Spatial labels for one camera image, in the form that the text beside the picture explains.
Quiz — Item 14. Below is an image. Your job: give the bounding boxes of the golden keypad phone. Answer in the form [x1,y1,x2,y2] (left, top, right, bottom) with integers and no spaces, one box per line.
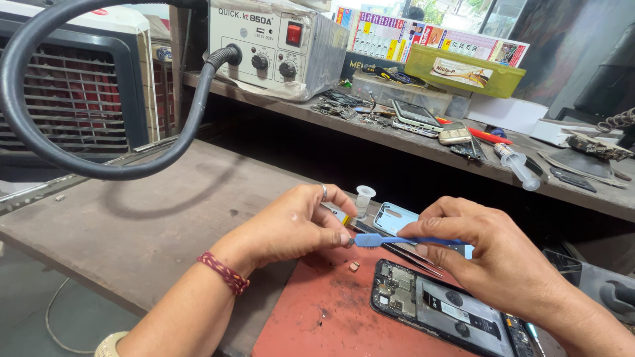
[438,121,473,146]

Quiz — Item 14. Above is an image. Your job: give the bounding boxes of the grey tray with black tool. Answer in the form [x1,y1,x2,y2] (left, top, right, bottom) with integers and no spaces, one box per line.
[542,248,635,314]

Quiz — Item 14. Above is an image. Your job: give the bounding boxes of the red braided wrist thread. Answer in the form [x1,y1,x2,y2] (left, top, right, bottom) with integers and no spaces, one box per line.
[196,251,250,297]

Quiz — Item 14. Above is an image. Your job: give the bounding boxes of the small white box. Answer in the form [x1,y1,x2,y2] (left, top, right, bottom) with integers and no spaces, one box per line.
[528,118,607,148]

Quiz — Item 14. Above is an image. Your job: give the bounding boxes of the black hot air hose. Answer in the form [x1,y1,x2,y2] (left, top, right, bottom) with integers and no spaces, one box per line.
[0,0,244,180]

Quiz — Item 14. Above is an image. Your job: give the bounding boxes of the pile of phone parts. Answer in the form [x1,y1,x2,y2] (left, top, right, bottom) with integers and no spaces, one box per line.
[311,89,394,128]

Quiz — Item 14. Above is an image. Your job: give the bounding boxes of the black cardboard box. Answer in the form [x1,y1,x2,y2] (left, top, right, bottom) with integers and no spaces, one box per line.
[340,51,408,83]

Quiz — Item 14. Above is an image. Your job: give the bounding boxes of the clear plastic syringe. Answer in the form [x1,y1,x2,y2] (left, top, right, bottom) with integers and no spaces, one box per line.
[493,142,542,192]

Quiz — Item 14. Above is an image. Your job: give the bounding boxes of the red work mat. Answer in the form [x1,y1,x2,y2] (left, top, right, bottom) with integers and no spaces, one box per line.
[252,237,479,357]

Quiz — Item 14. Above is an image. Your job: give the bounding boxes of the board with metal parts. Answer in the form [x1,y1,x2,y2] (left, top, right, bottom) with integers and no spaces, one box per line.
[565,130,635,163]

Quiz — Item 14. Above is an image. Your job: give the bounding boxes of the colourful wall calendar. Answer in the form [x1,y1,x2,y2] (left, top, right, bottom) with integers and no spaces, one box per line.
[333,6,530,69]

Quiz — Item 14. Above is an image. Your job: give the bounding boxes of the dark circuit board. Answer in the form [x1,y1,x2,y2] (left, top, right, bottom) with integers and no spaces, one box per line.
[450,139,488,162]

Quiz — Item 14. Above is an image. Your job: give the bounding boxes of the white floor cable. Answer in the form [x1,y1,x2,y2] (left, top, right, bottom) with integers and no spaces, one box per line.
[45,277,96,356]

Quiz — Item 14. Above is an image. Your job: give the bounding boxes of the metal rail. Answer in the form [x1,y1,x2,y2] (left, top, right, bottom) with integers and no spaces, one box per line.
[0,134,180,217]

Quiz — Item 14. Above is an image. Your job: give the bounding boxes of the grey hot air station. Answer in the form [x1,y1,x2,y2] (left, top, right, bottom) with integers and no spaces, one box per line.
[208,0,351,103]

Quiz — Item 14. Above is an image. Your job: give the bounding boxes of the metal tweezers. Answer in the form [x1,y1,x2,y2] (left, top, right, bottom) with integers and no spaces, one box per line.
[347,220,445,279]

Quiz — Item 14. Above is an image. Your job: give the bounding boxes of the black flat phone part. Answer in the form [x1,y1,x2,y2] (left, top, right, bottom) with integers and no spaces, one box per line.
[549,167,598,193]

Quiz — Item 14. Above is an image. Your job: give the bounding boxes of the cream wrist band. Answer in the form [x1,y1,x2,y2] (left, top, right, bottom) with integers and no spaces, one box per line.
[94,331,130,357]

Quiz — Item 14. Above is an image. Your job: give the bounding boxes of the green plastic box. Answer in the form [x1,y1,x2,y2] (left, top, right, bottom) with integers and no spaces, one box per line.
[404,44,527,99]

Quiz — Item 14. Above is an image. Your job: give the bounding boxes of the red pen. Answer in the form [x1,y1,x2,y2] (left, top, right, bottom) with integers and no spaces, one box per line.
[437,116,515,146]

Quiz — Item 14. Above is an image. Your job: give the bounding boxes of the white plastic cap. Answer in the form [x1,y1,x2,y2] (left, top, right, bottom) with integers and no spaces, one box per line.
[355,185,377,220]

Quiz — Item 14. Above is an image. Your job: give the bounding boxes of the clear plastic parts box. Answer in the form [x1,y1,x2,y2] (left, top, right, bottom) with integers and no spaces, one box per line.
[350,69,453,116]

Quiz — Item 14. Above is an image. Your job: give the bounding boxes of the silver smartphone frame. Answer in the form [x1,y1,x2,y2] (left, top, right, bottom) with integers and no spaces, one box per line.
[391,118,440,139]

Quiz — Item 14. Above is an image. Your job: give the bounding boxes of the light blue phone back cover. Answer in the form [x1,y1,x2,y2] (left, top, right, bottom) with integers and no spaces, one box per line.
[373,202,475,260]

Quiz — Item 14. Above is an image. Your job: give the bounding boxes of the teal tipped screwdriver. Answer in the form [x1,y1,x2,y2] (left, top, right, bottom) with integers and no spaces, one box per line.
[525,322,547,357]

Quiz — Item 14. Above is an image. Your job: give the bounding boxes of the smartphone with grey screen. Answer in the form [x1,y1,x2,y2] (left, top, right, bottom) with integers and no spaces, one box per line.
[391,99,445,133]

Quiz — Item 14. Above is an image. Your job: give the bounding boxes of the opened black smartphone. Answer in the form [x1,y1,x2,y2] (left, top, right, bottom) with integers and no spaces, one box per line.
[370,258,540,357]

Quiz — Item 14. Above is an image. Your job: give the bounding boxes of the large white box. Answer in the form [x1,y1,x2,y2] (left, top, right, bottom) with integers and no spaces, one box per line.
[466,93,550,136]

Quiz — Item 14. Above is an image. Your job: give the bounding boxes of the person's right hand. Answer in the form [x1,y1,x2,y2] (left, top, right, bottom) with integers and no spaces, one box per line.
[397,196,572,324]

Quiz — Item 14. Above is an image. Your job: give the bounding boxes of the blue toothbrush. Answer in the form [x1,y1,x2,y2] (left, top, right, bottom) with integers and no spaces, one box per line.
[352,233,470,249]

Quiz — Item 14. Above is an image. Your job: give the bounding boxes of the black chair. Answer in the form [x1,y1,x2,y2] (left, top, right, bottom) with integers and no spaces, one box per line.
[556,22,635,150]

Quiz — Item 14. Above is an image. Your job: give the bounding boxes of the person's left hand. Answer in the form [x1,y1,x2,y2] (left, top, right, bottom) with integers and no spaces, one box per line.
[211,183,358,279]

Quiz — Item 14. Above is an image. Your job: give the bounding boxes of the white air cooler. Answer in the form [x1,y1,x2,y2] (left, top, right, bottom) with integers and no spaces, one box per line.
[0,0,160,160]

